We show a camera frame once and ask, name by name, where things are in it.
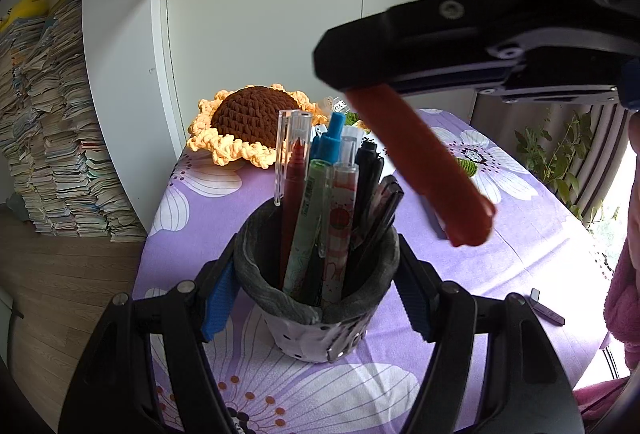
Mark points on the purple floral tablecloth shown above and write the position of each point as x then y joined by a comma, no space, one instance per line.
500,244

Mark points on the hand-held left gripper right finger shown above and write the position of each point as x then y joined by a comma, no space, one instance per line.
415,309

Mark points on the person's right forearm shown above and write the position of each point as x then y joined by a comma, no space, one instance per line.
622,304

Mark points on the clear capped red pen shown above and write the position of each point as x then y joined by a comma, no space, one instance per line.
292,184

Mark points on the white cabinet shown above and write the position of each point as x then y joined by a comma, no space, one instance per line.
250,39

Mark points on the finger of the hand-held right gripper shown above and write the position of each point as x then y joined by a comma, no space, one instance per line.
631,83
450,39

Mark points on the green leafy plant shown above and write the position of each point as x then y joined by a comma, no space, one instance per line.
560,164

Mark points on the small dark flat item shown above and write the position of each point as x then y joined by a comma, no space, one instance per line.
545,309

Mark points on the yellow soft item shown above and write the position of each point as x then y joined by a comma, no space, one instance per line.
25,9

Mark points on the orange pen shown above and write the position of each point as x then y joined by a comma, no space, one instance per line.
425,154

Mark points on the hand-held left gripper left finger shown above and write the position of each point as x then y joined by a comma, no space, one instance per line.
220,306

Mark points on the blue pen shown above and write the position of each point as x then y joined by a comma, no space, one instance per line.
327,146

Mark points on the tall pile of books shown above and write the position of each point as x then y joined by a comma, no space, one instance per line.
55,139

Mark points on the green white printed pen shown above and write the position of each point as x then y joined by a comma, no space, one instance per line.
310,214

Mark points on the grey dotted pen holder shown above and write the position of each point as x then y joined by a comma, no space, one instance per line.
310,339

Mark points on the black silver pen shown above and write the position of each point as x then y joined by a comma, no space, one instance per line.
369,179

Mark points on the pink patterned pen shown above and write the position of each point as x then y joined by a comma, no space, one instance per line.
342,224

